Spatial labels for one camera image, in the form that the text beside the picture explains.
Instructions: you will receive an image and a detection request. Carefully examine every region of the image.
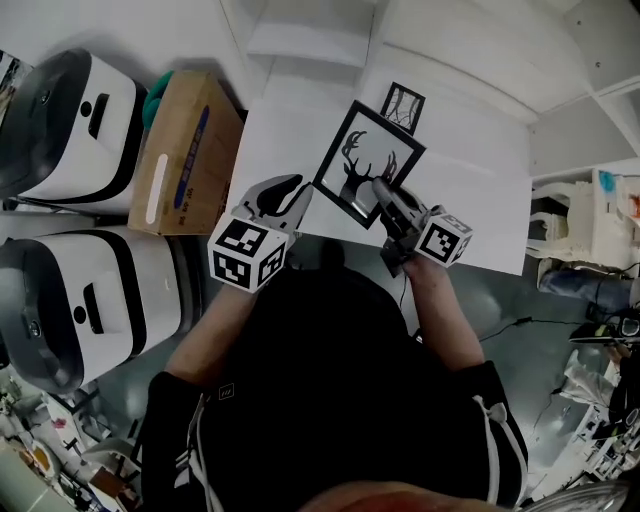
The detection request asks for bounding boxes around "blue grey cloth bundle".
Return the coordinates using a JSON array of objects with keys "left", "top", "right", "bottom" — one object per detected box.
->
[{"left": 537, "top": 269, "right": 631, "bottom": 311}]

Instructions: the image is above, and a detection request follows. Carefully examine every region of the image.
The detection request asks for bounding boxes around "white desk with drawers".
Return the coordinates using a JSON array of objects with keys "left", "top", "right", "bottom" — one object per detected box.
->
[{"left": 219, "top": 0, "right": 640, "bottom": 277}]

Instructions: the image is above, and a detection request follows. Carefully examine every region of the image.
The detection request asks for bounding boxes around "black wheeled machine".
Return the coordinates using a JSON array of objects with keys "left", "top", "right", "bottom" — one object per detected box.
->
[{"left": 569, "top": 309, "right": 640, "bottom": 346}]

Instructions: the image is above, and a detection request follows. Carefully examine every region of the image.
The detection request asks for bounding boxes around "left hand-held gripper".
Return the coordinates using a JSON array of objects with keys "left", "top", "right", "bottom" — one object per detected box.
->
[{"left": 206, "top": 173, "right": 315, "bottom": 294}]

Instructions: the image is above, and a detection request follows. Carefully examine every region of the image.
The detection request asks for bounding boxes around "deer picture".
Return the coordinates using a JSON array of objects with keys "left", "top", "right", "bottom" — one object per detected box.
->
[{"left": 312, "top": 98, "right": 428, "bottom": 231}]

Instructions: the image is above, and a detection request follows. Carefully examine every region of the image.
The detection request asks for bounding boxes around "black floor cable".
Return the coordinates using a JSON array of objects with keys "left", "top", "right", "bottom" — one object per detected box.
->
[{"left": 479, "top": 314, "right": 576, "bottom": 344}]

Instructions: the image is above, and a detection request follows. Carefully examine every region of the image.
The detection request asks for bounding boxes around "white and black mobile robot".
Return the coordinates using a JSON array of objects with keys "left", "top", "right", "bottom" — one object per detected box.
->
[
  {"left": 0, "top": 48, "right": 149, "bottom": 204},
  {"left": 0, "top": 227, "right": 204, "bottom": 396}
]

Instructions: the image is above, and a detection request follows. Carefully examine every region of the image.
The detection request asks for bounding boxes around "white chair with black legs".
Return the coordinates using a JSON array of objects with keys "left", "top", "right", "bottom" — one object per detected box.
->
[{"left": 82, "top": 437, "right": 144, "bottom": 501}]

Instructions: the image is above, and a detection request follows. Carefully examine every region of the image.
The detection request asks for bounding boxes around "person's black clothing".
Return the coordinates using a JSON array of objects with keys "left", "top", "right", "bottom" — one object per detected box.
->
[{"left": 134, "top": 239, "right": 529, "bottom": 512}]

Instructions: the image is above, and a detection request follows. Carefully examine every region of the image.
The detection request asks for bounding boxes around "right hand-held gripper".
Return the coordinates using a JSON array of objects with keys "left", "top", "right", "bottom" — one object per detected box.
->
[{"left": 370, "top": 176, "right": 474, "bottom": 277}]

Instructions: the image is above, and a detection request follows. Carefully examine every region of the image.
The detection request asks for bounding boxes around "white cloth bundle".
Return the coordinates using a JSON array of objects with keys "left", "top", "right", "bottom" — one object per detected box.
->
[{"left": 560, "top": 349, "right": 619, "bottom": 401}]

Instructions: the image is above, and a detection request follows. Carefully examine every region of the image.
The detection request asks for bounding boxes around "small black branch picture frame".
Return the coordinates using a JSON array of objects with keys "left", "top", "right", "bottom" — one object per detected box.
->
[{"left": 379, "top": 81, "right": 427, "bottom": 137}]

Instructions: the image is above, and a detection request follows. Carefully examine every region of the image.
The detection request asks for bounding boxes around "person's right forearm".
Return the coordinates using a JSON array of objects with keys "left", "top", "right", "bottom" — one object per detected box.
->
[{"left": 403, "top": 257, "right": 487, "bottom": 374}]

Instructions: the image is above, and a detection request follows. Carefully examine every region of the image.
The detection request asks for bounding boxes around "brown cardboard box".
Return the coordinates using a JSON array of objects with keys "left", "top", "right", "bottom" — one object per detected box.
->
[{"left": 127, "top": 69, "right": 246, "bottom": 236}]

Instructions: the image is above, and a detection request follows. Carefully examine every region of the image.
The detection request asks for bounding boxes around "person's left forearm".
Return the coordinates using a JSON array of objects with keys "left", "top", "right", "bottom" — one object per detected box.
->
[{"left": 163, "top": 283, "right": 261, "bottom": 389}]

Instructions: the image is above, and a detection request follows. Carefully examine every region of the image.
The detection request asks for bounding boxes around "green round object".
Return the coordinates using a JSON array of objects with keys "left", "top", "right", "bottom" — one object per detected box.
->
[{"left": 142, "top": 69, "right": 176, "bottom": 131}]

